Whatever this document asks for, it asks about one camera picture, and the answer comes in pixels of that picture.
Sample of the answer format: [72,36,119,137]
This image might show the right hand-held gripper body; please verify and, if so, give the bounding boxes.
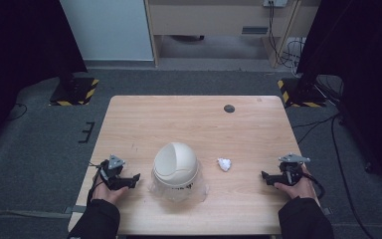
[278,152,312,186]

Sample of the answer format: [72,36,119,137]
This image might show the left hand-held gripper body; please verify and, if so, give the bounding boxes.
[98,154,127,187]

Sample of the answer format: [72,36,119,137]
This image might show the white dome-lid trash bin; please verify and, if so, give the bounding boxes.
[151,141,201,192]

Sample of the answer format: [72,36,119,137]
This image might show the white paper ball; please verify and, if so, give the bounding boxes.
[216,157,233,172]

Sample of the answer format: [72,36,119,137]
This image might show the person's left hand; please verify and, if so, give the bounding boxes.
[91,173,130,206]

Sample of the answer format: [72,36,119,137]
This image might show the person's right hand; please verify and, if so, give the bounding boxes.
[274,164,316,201]

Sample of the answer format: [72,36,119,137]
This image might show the clear plastic bin liner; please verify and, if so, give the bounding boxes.
[147,160,211,203]

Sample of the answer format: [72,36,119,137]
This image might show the black stand base hazard tape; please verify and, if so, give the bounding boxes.
[277,77,328,109]
[49,77,100,108]

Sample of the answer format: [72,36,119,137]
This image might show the black curtain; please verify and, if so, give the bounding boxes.
[295,0,382,197]
[0,0,89,153]

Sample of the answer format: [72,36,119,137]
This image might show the white panel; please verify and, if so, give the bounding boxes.
[59,0,155,62]

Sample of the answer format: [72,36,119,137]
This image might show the grey power strip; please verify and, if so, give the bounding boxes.
[262,0,288,9]

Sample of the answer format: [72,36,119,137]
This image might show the light wooden desk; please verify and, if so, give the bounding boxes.
[144,0,322,70]

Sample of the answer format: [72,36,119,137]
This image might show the left hand-held gripper cable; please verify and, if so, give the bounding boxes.
[86,160,104,206]

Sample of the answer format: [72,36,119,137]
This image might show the hand-held gripper cable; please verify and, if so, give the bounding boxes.
[86,160,104,206]
[301,171,326,201]

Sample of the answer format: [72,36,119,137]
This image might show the right hand-held gripper cable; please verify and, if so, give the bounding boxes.
[301,171,326,201]

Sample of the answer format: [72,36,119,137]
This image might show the black floor cable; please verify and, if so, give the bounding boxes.
[291,113,377,239]
[5,102,29,122]

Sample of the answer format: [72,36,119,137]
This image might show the black hanging cables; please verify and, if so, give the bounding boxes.
[267,1,306,70]

